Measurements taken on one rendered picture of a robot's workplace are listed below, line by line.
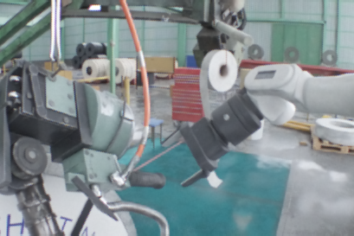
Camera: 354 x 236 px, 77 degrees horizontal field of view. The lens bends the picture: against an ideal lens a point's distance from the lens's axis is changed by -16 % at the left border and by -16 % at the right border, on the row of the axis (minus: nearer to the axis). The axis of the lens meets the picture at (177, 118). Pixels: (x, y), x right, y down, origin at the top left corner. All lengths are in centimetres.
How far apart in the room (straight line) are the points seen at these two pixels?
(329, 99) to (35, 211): 49
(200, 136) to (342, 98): 29
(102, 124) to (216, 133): 22
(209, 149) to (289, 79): 21
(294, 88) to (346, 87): 9
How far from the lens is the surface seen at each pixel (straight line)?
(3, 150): 37
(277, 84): 47
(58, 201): 66
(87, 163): 44
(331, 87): 45
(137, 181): 56
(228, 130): 51
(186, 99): 537
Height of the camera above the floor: 151
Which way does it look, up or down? 14 degrees down
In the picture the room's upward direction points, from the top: 1 degrees clockwise
